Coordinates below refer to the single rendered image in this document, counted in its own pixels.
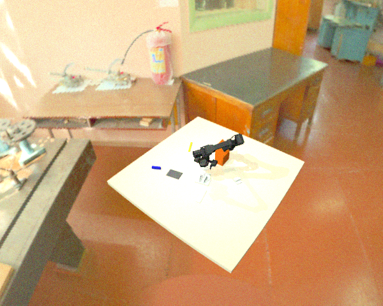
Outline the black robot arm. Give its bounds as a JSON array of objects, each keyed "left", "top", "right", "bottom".
[{"left": 193, "top": 134, "right": 244, "bottom": 167}]

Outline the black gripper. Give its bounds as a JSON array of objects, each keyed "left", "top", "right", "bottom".
[{"left": 194, "top": 156, "right": 218, "bottom": 170}]

